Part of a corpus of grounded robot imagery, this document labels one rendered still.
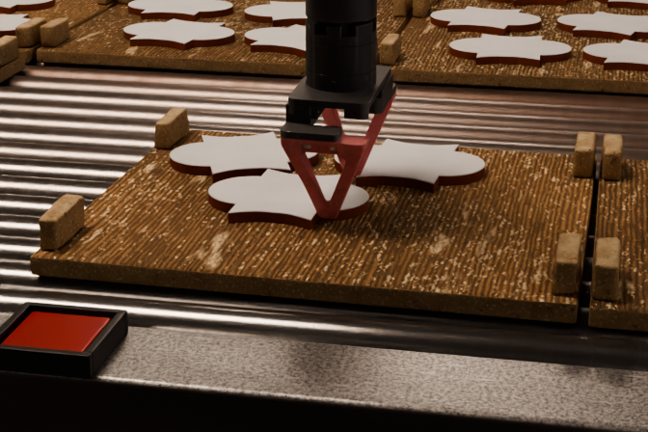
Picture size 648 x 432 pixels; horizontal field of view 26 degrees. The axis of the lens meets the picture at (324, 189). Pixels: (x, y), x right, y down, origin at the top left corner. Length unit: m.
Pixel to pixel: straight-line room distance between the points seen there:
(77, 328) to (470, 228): 0.33
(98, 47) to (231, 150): 0.49
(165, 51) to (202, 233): 0.63
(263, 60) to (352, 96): 0.56
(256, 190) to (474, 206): 0.18
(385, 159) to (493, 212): 0.14
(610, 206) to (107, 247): 0.42
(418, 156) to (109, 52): 0.56
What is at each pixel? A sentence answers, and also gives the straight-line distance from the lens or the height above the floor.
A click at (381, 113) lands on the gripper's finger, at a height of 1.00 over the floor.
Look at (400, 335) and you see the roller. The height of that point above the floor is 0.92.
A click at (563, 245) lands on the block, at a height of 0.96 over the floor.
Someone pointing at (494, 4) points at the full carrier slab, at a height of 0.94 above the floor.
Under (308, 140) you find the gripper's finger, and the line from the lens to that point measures 1.09.
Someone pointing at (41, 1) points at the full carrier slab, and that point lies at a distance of 1.99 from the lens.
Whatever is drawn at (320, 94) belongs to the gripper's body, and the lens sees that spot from 1.11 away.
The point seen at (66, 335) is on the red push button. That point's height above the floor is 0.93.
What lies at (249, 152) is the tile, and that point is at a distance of 1.28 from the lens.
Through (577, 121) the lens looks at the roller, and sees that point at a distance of 1.49.
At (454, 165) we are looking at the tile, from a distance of 1.25.
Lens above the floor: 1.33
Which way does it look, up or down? 19 degrees down
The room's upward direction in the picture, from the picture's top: straight up
